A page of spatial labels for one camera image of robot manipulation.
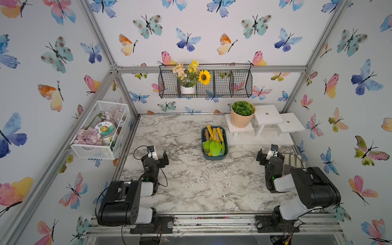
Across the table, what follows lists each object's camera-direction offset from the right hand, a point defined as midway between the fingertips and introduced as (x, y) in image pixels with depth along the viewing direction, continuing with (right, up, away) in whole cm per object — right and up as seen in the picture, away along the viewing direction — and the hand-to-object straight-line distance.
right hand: (271, 149), depth 91 cm
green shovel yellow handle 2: (-38, +3, +7) cm, 38 cm away
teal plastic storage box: (-32, -6, +5) cm, 33 cm away
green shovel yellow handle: (-33, +1, +5) cm, 33 cm away
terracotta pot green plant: (-19, +20, -7) cm, 28 cm away
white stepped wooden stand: (0, +13, +3) cm, 13 cm away
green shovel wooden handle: (-37, +9, +12) cm, 40 cm away
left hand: (-66, -1, 0) cm, 66 cm away
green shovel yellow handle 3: (-27, 0, +5) cm, 28 cm away
